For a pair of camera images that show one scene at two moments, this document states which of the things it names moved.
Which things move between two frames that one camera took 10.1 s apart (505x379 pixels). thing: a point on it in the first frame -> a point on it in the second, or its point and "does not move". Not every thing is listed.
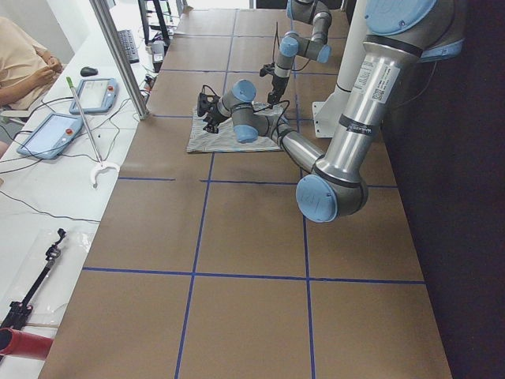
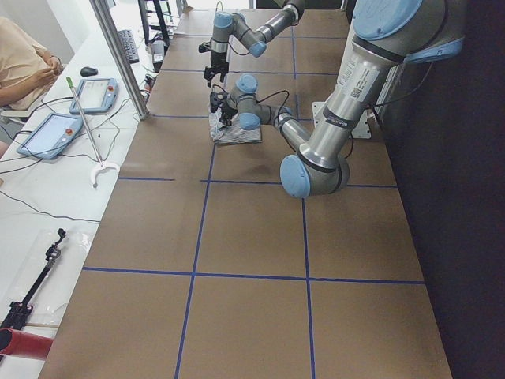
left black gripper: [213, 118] -> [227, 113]
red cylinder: [13, 342] does not move
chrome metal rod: [99, 165] does not move
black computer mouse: [87, 71] does not move
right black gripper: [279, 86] -> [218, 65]
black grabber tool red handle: [15, 319] does not move
